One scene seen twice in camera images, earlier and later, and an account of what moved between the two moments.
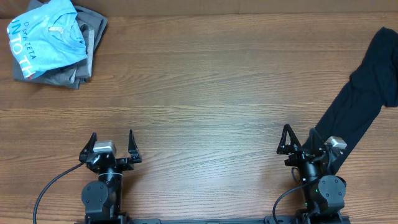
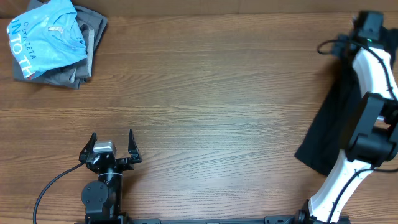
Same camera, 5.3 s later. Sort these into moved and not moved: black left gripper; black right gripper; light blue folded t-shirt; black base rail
Moved: black right gripper
Not moved: light blue folded t-shirt; black base rail; black left gripper
